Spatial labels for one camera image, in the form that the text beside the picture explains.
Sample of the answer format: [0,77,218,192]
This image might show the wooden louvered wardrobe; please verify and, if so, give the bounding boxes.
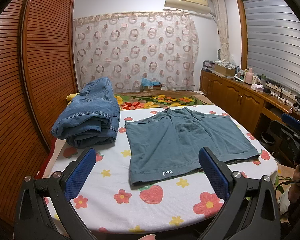
[0,0,77,225]

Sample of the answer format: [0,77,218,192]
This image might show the pink circle patterned curtain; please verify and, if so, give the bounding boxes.
[73,11,199,92]

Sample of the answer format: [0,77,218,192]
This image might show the beige tied side curtain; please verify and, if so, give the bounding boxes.
[212,0,230,61]

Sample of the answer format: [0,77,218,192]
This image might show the white wall air conditioner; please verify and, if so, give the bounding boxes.
[164,0,211,15]

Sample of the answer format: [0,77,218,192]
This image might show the teal green shorts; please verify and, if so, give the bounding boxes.
[125,107,260,186]

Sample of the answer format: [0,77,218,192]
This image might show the cardboard box on cabinet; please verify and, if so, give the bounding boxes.
[214,63,237,77]

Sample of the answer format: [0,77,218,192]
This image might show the cardboard box blue contents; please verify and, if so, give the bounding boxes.
[140,77,161,92]

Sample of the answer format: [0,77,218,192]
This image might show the yellow plush toy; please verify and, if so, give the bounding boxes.
[66,93,78,105]

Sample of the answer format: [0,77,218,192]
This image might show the grey window blind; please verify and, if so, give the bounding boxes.
[241,0,300,94]

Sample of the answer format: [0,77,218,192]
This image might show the person right hand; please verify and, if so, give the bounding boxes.
[288,165,300,203]

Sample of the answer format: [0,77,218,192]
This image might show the pink thermos jug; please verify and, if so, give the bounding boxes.
[244,68,254,85]

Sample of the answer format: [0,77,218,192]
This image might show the folded blue denim jeans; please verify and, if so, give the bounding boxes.
[51,77,120,148]

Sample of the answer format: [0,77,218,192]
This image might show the wooden sideboard cabinet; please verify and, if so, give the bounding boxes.
[200,70,290,139]

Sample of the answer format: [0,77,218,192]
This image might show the white fruit flower bedsheet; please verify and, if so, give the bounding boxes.
[47,105,277,234]

